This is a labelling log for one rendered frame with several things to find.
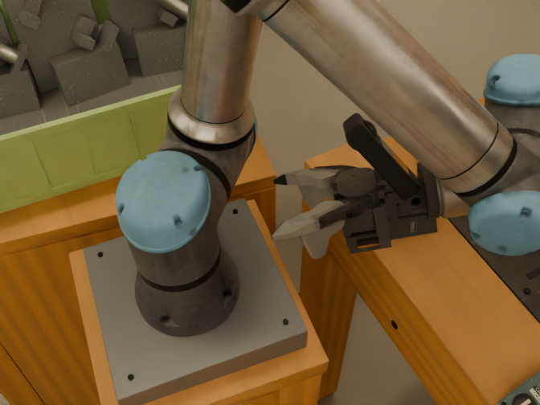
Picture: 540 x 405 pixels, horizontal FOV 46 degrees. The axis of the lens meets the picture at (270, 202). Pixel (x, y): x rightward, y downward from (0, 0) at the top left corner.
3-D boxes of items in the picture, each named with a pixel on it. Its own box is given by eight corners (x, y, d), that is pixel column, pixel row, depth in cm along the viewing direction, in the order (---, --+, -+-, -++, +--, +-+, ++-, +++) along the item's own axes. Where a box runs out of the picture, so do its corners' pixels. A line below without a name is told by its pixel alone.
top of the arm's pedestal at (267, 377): (113, 450, 88) (108, 440, 85) (73, 265, 107) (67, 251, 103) (328, 372, 95) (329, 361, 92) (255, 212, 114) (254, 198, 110)
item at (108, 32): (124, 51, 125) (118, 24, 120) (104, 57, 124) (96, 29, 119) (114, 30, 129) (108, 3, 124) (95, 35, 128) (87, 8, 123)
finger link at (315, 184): (280, 211, 89) (336, 222, 83) (271, 173, 86) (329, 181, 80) (292, 201, 91) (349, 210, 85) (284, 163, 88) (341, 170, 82)
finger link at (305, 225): (294, 280, 73) (354, 245, 77) (284, 237, 71) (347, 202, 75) (279, 271, 76) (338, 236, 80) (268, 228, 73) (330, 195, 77)
